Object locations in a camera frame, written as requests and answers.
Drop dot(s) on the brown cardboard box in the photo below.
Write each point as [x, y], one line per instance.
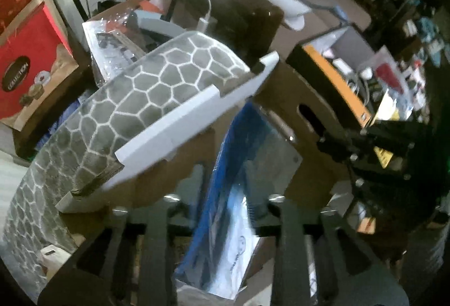
[147, 0]

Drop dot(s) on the clear plastic packet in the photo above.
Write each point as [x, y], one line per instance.
[116, 42]

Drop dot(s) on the grey stone-pattern tablecloth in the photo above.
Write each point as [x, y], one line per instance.
[158, 81]

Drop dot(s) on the red collection gift box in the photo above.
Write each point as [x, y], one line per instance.
[31, 46]

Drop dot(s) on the black orange-edged open box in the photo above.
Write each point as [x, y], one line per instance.
[337, 81]

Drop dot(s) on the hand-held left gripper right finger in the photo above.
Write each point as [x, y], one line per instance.
[286, 225]

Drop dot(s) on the white cardboard box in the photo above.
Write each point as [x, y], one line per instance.
[175, 137]

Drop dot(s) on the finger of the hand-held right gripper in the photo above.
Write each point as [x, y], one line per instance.
[335, 147]

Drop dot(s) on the blue clear plastic bag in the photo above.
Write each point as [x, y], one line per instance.
[225, 186]

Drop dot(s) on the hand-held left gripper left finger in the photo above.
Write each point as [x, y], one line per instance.
[165, 221]

